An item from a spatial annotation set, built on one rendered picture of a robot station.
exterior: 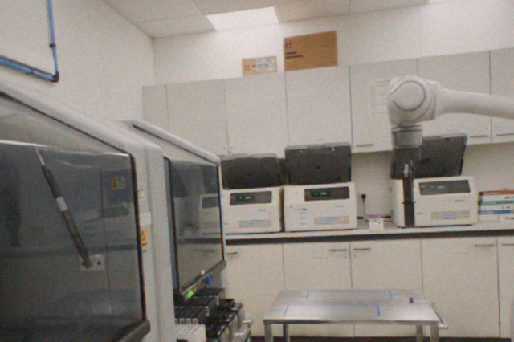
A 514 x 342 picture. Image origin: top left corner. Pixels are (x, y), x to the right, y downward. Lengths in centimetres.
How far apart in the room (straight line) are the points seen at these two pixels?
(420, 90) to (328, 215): 251
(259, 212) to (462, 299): 162
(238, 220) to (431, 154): 161
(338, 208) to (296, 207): 32
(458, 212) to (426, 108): 254
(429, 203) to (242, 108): 166
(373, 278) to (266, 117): 155
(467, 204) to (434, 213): 23
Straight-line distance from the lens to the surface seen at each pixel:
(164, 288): 140
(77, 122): 128
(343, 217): 376
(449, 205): 383
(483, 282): 395
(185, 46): 471
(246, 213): 380
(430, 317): 181
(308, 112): 405
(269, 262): 382
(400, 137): 151
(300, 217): 375
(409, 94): 133
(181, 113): 425
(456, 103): 140
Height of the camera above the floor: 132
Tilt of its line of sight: 4 degrees down
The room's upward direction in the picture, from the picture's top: 3 degrees counter-clockwise
